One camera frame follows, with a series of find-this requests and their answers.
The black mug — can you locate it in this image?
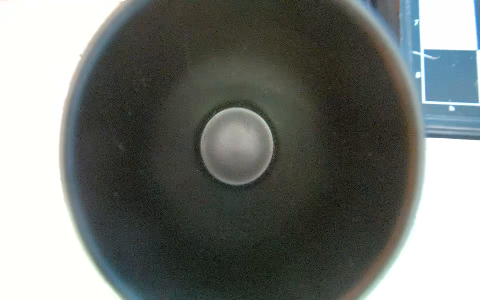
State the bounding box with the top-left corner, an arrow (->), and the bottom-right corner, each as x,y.
59,1 -> 425,300

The black checkerboard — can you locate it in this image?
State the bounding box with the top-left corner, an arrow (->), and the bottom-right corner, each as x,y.
365,0 -> 480,140

